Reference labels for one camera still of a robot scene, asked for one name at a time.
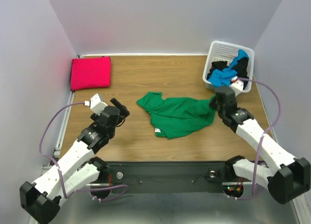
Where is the green t shirt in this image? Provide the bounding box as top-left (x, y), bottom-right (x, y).
top-left (137, 91), bottom-right (216, 139)

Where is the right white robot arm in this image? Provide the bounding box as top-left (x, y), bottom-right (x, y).
top-left (210, 86), bottom-right (311, 204)

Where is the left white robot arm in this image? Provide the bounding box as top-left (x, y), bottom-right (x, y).
top-left (19, 94), bottom-right (130, 224)

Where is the blue t shirt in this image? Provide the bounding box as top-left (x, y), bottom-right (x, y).
top-left (209, 49), bottom-right (251, 87)

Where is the black t shirt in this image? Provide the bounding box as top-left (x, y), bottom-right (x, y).
top-left (206, 56), bottom-right (250, 86)

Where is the folded pink t shirt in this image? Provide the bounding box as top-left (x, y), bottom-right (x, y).
top-left (70, 56), bottom-right (111, 91)

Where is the white plastic laundry basket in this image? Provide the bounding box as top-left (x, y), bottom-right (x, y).
top-left (202, 41), bottom-right (255, 90)

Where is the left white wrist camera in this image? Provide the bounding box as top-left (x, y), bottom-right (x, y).
top-left (90, 93), bottom-right (108, 115)

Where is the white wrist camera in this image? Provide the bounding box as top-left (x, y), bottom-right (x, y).
top-left (90, 93), bottom-right (108, 115)
top-left (229, 76), bottom-right (244, 97)

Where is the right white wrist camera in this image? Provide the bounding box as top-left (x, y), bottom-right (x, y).
top-left (229, 76), bottom-right (244, 97)

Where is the aluminium frame rail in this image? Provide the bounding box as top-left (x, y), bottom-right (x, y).
top-left (36, 56), bottom-right (83, 186)

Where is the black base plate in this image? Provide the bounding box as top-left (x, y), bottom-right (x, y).
top-left (90, 161), bottom-right (246, 193)

